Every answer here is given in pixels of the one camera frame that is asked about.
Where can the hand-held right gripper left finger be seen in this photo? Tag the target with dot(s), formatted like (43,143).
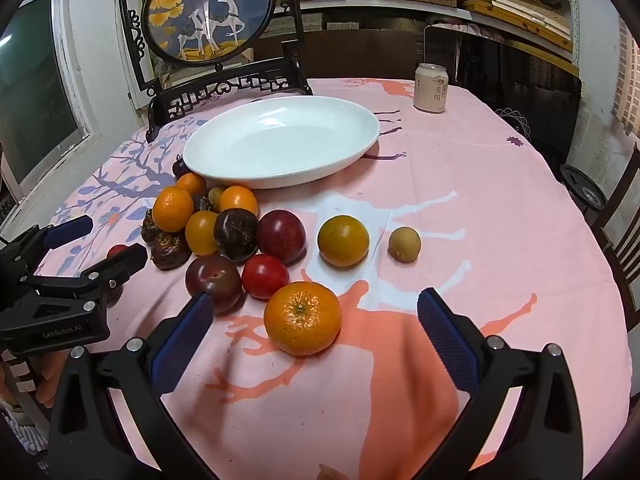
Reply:
(182,345)

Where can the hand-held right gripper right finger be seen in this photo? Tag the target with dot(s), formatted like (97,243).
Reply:
(447,340)

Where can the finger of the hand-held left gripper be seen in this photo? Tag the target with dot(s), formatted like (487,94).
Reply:
(67,230)
(122,265)

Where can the small dark plum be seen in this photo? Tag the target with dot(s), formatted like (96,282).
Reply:
(201,203)
(180,167)

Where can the tan longan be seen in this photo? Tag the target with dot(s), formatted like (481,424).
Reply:
(404,244)

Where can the small orange mandarin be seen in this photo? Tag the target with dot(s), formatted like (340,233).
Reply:
(191,183)

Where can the dark wrinkled passion fruit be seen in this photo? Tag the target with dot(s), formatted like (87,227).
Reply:
(236,235)

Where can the large mandarin with stem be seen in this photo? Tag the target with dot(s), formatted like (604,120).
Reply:
(302,317)

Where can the yellow-green round citrus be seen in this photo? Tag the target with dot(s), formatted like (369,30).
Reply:
(343,240)

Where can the large red plum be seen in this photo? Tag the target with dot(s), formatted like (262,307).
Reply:
(282,236)

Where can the white oval plate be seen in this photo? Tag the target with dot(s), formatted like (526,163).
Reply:
(280,142)

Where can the person's left forearm knitted sleeve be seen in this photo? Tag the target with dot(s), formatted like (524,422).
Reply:
(22,435)

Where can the person's left hand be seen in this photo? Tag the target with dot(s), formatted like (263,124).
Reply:
(47,380)

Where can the yellow-orange round fruit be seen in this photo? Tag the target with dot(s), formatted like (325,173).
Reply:
(201,234)

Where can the green grape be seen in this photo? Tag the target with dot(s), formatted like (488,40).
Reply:
(215,196)

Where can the pink printed tablecloth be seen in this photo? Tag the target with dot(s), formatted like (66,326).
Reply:
(475,200)

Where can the white framed window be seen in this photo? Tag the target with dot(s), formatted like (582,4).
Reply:
(35,90)

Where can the dark wooden chair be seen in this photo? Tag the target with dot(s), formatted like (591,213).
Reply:
(622,240)

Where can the black round weight plate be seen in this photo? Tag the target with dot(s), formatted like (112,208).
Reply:
(585,187)

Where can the pale pink drink can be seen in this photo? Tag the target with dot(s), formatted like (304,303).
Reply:
(431,87)

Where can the round deer screen black stand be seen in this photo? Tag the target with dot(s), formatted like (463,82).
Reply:
(210,5)

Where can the white storage shelf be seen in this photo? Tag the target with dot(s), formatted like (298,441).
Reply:
(500,12)

